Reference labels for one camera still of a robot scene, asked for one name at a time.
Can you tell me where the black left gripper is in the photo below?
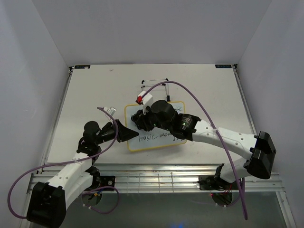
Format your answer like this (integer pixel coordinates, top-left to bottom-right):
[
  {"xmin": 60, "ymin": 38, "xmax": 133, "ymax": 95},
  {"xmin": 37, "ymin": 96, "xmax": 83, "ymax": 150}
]
[{"xmin": 95, "ymin": 119, "xmax": 139, "ymax": 145}]

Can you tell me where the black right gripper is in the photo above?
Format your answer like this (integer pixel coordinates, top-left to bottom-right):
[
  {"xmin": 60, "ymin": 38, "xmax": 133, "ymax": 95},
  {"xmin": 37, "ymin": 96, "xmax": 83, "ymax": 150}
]
[{"xmin": 137, "ymin": 102, "xmax": 171, "ymax": 132}]

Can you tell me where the yellow framed whiteboard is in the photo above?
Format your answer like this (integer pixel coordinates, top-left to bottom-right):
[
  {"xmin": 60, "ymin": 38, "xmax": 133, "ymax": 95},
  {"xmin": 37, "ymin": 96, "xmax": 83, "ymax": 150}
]
[{"xmin": 124, "ymin": 104, "xmax": 187, "ymax": 152}]

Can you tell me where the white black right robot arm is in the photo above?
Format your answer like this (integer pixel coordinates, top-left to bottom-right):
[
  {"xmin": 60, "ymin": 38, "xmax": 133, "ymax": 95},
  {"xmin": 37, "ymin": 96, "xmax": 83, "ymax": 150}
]
[{"xmin": 131, "ymin": 100, "xmax": 276, "ymax": 189}]

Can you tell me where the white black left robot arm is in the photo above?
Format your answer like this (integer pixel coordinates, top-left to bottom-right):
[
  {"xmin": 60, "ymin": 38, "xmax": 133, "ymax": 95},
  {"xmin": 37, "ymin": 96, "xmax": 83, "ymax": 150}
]
[{"xmin": 26, "ymin": 119, "xmax": 139, "ymax": 228}]

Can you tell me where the black metal whiteboard stand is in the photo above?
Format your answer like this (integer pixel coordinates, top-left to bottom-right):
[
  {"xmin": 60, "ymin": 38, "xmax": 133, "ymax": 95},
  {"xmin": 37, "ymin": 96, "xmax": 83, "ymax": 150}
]
[{"xmin": 141, "ymin": 78, "xmax": 171, "ymax": 102}]

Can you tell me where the blue label sticker left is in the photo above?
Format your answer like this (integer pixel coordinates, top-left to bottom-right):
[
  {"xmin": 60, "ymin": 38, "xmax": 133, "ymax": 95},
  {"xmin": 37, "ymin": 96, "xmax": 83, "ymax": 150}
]
[{"xmin": 74, "ymin": 65, "xmax": 91, "ymax": 69}]

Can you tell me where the blue label sticker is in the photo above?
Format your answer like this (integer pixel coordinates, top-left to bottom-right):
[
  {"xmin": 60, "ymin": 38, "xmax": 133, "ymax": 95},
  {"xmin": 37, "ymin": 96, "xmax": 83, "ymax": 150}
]
[
  {"xmin": 74, "ymin": 65, "xmax": 91, "ymax": 69},
  {"xmin": 215, "ymin": 64, "xmax": 232, "ymax": 68}
]

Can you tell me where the blue label sticker right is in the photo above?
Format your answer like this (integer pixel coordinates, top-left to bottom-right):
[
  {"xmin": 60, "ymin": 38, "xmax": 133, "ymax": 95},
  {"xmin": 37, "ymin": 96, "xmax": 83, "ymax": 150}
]
[{"xmin": 215, "ymin": 64, "xmax": 232, "ymax": 68}]

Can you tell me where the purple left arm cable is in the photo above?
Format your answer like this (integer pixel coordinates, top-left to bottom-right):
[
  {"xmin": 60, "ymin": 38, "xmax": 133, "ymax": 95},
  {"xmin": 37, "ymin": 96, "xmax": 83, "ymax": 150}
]
[{"xmin": 7, "ymin": 106, "xmax": 120, "ymax": 219}]

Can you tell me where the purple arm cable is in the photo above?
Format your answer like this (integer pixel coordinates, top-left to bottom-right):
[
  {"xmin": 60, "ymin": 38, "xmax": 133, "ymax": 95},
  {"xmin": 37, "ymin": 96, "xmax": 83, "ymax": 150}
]
[
  {"xmin": 7, "ymin": 106, "xmax": 120, "ymax": 219},
  {"xmin": 140, "ymin": 81, "xmax": 248, "ymax": 220}
]

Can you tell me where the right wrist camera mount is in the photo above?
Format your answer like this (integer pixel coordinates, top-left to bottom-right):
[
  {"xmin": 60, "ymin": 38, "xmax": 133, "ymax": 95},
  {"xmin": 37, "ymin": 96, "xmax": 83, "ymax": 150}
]
[{"xmin": 135, "ymin": 90, "xmax": 154, "ymax": 114}]

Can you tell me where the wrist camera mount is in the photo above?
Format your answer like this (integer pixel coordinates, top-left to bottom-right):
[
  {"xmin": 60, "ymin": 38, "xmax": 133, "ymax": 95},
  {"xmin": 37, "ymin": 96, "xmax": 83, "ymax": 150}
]
[
  {"xmin": 104, "ymin": 107, "xmax": 116, "ymax": 122},
  {"xmin": 135, "ymin": 90, "xmax": 154, "ymax": 114}
]

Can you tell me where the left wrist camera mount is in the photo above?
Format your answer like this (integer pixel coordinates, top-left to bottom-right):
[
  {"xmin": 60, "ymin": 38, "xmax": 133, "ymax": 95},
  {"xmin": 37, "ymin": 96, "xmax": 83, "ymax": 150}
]
[{"xmin": 104, "ymin": 107, "xmax": 116, "ymax": 122}]

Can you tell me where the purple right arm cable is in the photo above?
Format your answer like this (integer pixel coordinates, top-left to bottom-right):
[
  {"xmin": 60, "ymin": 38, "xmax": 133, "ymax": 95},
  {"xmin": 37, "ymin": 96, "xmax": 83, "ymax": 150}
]
[{"xmin": 140, "ymin": 81, "xmax": 248, "ymax": 220}]

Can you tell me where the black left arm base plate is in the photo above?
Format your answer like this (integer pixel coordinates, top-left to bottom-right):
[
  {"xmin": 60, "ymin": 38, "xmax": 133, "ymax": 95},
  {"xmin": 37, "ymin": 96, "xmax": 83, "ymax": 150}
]
[{"xmin": 97, "ymin": 176, "xmax": 116, "ymax": 191}]

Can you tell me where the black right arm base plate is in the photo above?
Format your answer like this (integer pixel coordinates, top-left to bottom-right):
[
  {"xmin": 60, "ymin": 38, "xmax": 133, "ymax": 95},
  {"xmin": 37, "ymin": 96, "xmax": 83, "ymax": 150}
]
[{"xmin": 197, "ymin": 175, "xmax": 230, "ymax": 191}]

